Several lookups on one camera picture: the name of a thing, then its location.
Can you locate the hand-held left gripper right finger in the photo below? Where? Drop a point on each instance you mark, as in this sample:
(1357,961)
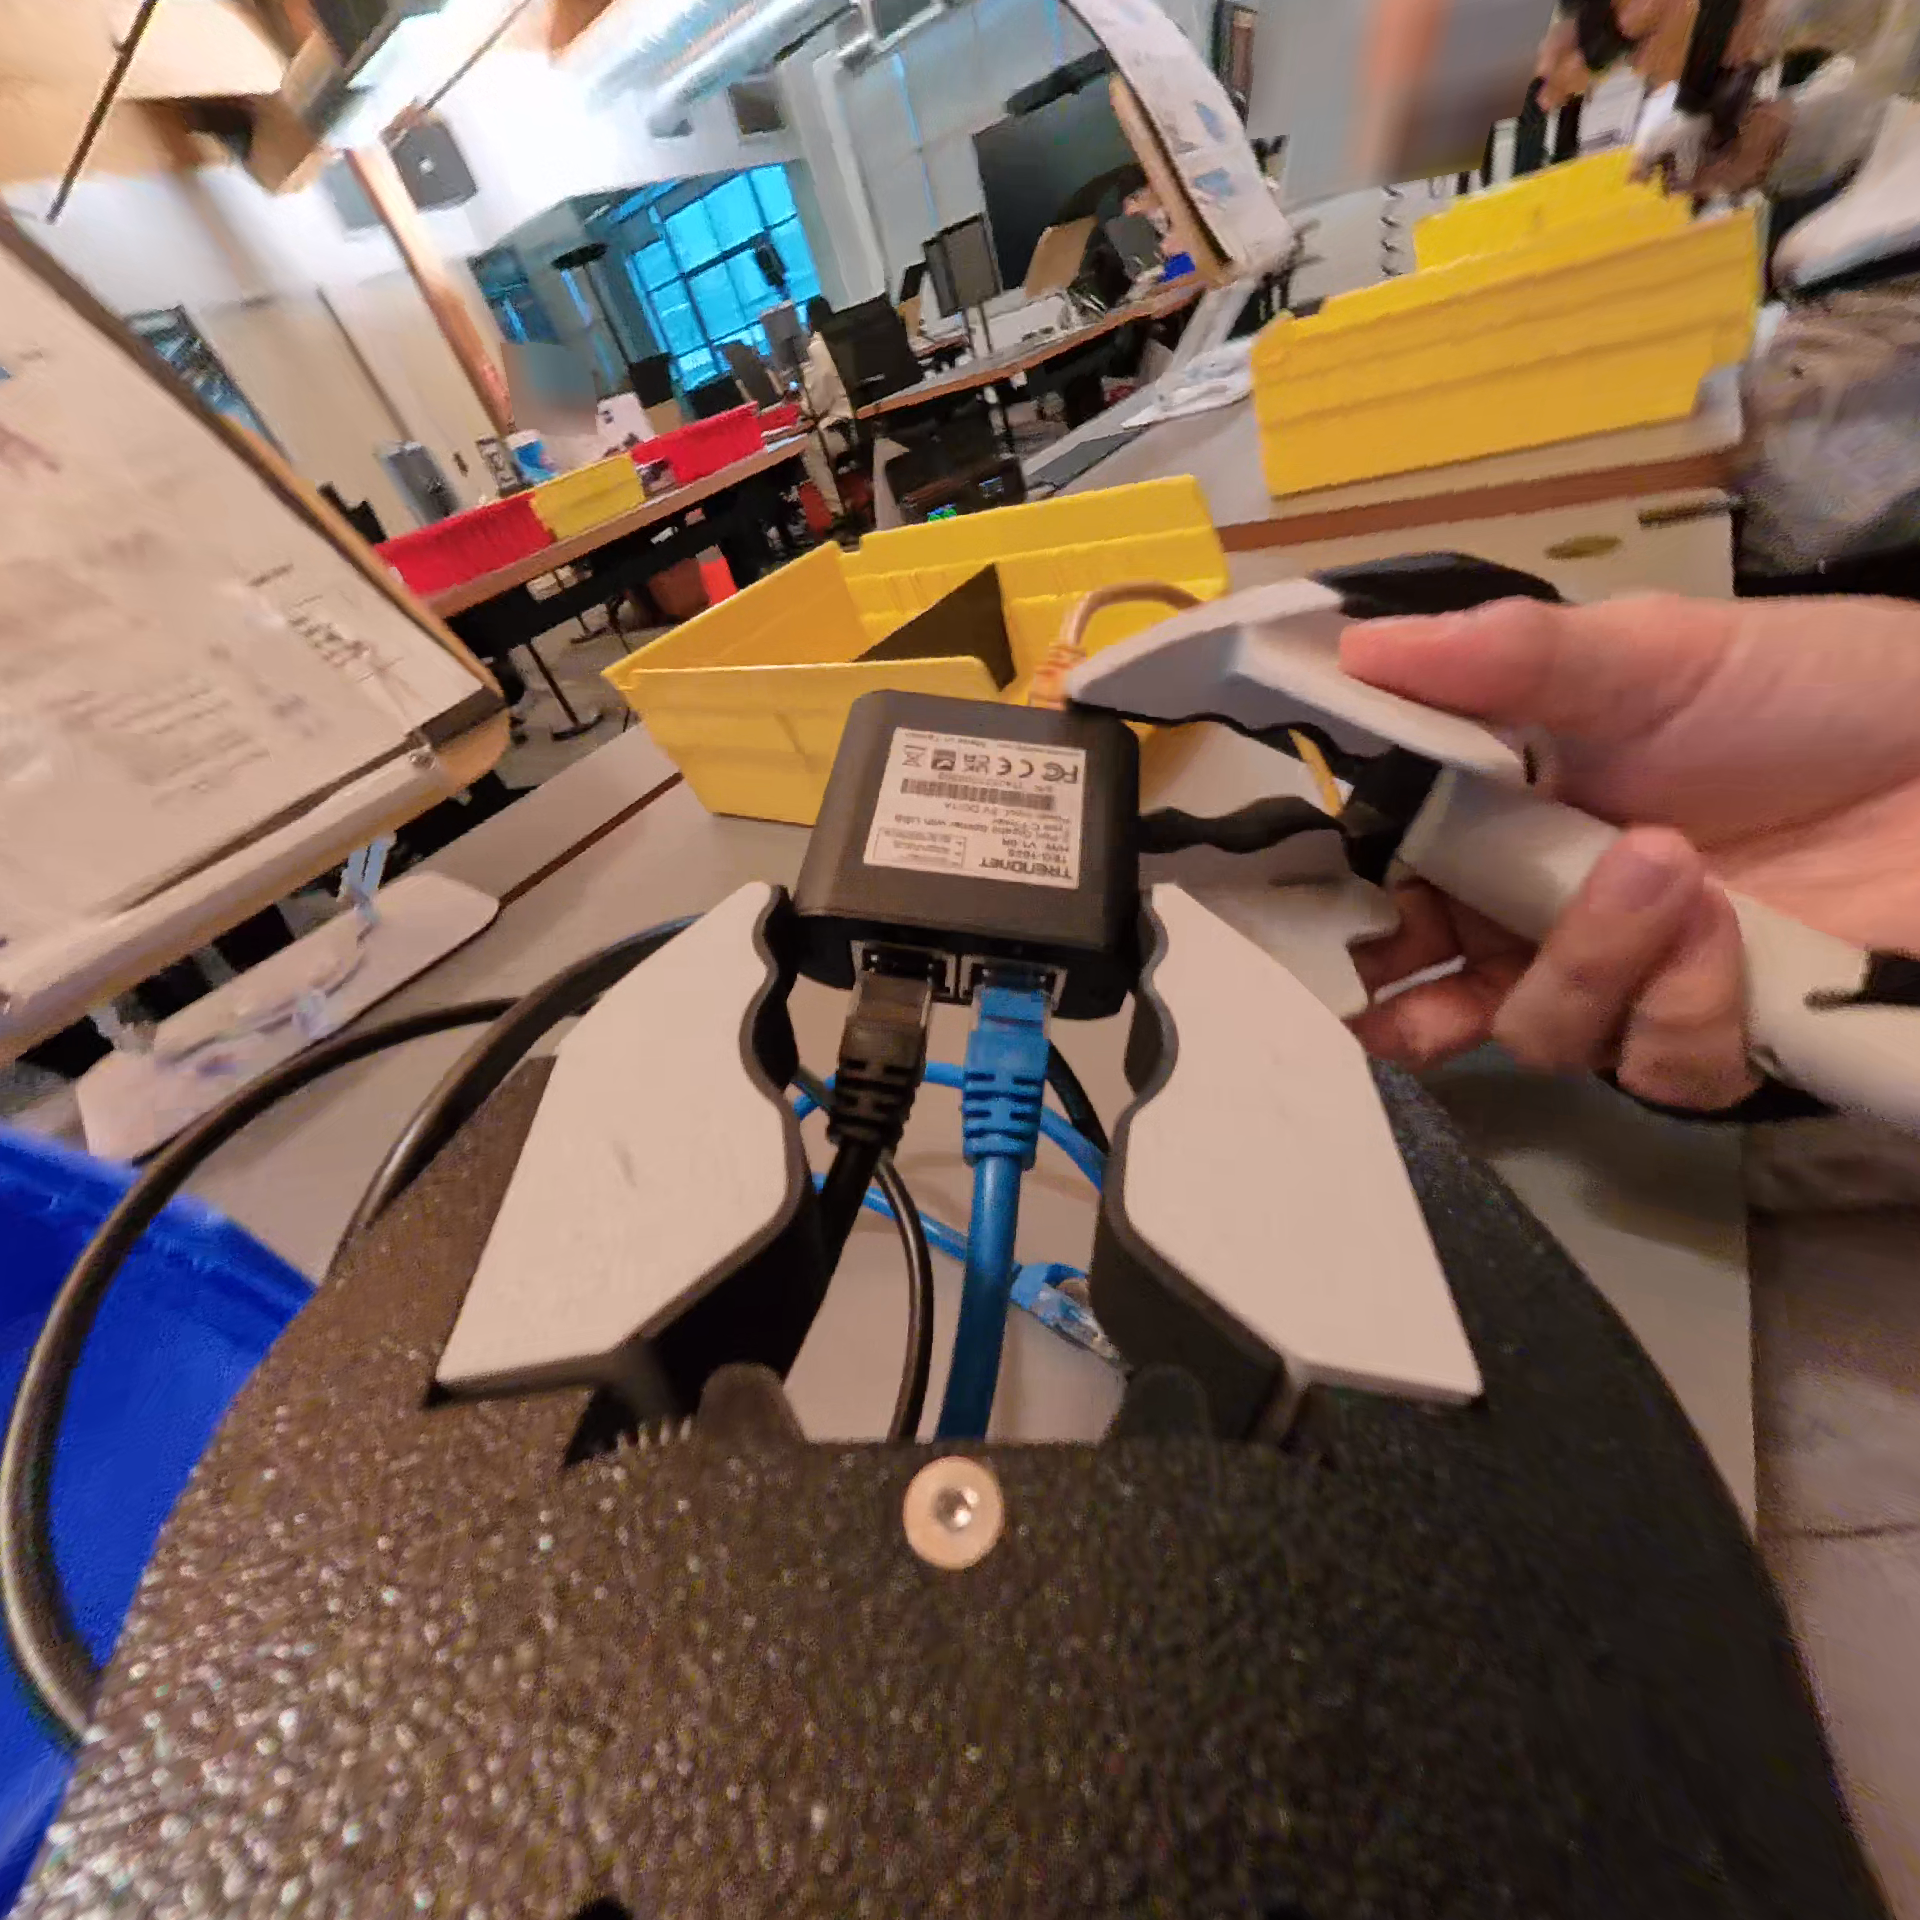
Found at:
(1289,1185)

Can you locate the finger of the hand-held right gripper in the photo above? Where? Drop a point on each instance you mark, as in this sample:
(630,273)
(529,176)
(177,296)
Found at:
(1289,901)
(1246,657)

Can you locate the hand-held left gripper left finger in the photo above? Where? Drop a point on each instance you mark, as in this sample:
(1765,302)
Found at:
(630,1168)

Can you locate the black network splitter box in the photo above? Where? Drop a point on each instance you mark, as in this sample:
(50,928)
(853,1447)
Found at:
(975,808)

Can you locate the blue plastic bin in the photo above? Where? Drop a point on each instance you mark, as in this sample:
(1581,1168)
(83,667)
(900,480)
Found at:
(146,1353)

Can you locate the grey desk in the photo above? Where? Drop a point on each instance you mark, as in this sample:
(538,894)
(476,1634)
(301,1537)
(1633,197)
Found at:
(688,850)

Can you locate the neighbouring desk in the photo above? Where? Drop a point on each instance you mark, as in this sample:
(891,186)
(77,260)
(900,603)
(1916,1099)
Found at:
(1681,561)

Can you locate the person's right hand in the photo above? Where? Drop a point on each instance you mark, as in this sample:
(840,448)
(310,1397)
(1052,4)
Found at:
(1729,717)

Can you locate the black bin divider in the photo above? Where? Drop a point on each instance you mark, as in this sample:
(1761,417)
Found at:
(943,629)

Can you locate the long yellow plastic bin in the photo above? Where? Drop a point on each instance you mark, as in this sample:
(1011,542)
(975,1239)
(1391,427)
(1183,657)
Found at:
(1503,392)

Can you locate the background office desks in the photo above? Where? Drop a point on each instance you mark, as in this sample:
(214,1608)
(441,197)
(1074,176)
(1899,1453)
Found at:
(936,392)

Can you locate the black office chair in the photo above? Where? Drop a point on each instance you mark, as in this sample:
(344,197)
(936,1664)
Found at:
(869,349)

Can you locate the black monitor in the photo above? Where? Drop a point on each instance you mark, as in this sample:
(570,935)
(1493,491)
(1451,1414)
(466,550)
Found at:
(1052,177)

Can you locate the cardboard sheet board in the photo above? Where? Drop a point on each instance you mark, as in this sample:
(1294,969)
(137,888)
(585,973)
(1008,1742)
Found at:
(1183,132)

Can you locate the red plastic bin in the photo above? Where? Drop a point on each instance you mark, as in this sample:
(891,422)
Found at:
(466,550)
(698,445)

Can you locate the person's grey clothing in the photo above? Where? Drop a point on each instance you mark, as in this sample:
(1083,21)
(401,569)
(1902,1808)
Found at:
(1844,1427)

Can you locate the window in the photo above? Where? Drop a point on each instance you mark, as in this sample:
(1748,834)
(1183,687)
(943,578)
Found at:
(718,273)

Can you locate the instruction sheet board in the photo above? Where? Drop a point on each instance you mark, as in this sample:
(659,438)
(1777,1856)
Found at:
(177,677)

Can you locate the small yellow plastic bin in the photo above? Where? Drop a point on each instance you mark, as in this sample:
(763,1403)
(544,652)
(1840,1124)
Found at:
(585,492)

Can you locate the black speaker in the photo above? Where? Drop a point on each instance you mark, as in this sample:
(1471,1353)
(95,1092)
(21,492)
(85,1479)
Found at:
(432,163)

